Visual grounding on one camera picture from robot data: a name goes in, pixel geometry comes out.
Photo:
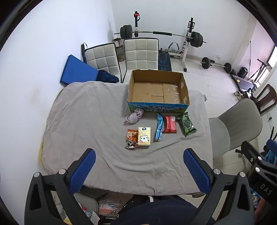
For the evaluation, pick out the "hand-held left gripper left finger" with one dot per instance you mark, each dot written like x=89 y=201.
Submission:
x=83 y=171

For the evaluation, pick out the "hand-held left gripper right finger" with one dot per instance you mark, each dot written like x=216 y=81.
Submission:
x=197 y=171

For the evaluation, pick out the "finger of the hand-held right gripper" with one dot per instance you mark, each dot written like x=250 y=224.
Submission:
x=248 y=149
x=271 y=143

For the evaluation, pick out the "green snack packet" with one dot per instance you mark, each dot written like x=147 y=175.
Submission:
x=186 y=124

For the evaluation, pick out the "red snack packet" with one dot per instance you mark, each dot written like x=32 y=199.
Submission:
x=169 y=124

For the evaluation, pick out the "blue snack packet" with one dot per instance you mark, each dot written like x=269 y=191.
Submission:
x=159 y=127

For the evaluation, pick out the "orange snack packet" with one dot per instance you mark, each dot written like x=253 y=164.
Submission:
x=131 y=138

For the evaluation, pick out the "yellow tissue pack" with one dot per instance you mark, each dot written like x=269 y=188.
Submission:
x=144 y=137

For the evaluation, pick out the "purple cloth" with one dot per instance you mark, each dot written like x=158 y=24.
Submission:
x=135 y=116

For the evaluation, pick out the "cardboard box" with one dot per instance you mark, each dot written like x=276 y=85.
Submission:
x=155 y=90

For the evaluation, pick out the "person's right hand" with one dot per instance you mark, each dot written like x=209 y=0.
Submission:
x=261 y=207

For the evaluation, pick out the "blue plastic bag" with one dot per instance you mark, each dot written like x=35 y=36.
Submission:
x=270 y=156

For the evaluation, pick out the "grey office chair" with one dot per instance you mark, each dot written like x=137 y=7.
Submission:
x=238 y=121

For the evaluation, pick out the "colourful papers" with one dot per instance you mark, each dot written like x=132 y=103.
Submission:
x=110 y=207

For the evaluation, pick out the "grey tablecloth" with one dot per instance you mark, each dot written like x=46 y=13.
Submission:
x=86 y=121

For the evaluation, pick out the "white shoe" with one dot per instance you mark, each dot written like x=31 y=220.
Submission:
x=236 y=93
x=240 y=97

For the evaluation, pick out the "dark wooden chair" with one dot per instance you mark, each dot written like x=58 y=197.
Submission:
x=266 y=86

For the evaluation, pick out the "person's dark clothing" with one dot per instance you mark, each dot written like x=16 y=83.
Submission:
x=155 y=212

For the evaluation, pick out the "black treadmill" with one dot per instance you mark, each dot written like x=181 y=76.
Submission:
x=244 y=83

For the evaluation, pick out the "black speaker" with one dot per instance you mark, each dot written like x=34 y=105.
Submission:
x=244 y=72

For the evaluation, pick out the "black weight plate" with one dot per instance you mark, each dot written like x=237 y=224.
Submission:
x=234 y=71

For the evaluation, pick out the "window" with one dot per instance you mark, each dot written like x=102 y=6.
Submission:
x=268 y=65

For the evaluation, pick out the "thin black pole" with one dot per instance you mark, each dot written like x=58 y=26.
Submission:
x=250 y=56

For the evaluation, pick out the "short barbell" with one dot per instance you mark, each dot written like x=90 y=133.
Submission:
x=205 y=62

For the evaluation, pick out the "dark blue cloth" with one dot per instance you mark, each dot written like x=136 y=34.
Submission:
x=106 y=75

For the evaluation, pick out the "blue folded mat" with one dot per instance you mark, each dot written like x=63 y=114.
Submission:
x=75 y=69

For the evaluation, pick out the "black and blue bench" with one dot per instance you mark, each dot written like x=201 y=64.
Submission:
x=164 y=61

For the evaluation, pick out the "white quilted chair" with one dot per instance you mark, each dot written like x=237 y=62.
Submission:
x=140 y=53
x=101 y=58

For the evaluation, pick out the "black padded bar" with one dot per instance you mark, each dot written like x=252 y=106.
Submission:
x=83 y=52

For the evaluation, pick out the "white barbell rack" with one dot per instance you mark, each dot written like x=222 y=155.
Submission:
x=187 y=45

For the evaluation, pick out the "grey ab trainer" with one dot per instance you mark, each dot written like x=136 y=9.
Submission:
x=173 y=50

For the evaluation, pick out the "clear water jug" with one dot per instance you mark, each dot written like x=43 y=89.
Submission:
x=120 y=54

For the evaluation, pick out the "long barbell with black plates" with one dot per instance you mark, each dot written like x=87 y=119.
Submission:
x=162 y=33

